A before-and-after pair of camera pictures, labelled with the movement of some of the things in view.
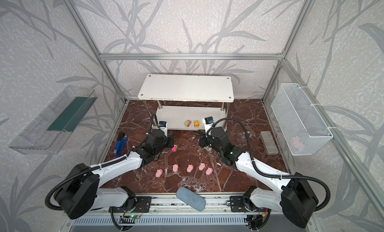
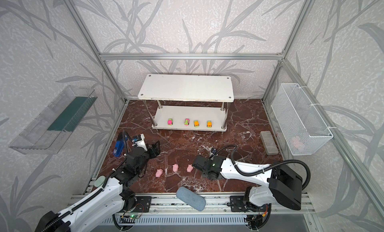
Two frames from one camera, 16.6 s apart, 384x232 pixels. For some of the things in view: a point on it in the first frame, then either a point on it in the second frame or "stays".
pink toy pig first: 159,173 stays
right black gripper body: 204,140 to 197,163
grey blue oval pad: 193,199 stays
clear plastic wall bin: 45,134 stays
